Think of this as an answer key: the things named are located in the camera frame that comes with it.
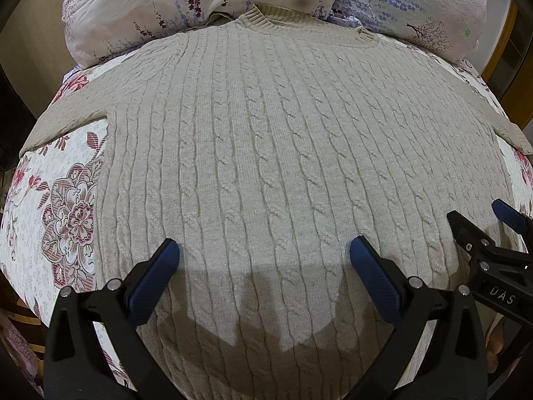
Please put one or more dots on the right white floral pillow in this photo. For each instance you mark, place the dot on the right white floral pillow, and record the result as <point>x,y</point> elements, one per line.
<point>449,28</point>

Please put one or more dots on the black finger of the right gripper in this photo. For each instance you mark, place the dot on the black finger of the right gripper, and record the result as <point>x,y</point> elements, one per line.
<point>499,278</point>

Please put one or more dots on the floral bed sheet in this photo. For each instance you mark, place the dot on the floral bed sheet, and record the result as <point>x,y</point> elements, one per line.
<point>67,212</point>

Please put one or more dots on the beige cable knit sweater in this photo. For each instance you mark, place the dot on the beige cable knit sweater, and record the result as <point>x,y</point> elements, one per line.
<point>263,146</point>

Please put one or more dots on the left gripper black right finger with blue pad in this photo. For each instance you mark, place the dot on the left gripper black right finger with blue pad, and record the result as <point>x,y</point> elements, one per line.
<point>436,348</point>

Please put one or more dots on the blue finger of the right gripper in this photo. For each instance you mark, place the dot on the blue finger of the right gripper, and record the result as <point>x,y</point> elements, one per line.
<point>514,219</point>

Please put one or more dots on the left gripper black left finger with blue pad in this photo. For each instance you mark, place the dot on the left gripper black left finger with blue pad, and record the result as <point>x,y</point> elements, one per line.
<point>75,366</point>

